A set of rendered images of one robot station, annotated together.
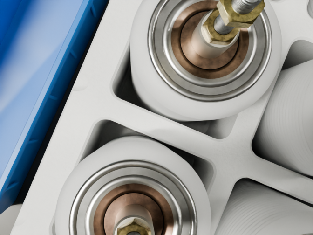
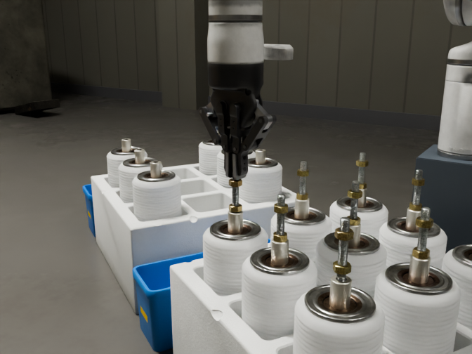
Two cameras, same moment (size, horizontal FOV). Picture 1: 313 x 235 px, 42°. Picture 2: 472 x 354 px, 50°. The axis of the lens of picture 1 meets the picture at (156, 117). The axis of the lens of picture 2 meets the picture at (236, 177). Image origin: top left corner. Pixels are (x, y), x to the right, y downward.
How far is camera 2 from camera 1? 0.74 m
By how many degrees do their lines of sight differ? 75
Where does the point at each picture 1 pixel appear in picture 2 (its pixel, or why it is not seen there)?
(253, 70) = (310, 222)
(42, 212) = (198, 263)
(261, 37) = (319, 219)
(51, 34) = not seen: hidden behind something
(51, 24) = not seen: hidden behind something
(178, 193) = (257, 229)
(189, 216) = (255, 233)
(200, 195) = (263, 235)
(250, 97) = (303, 227)
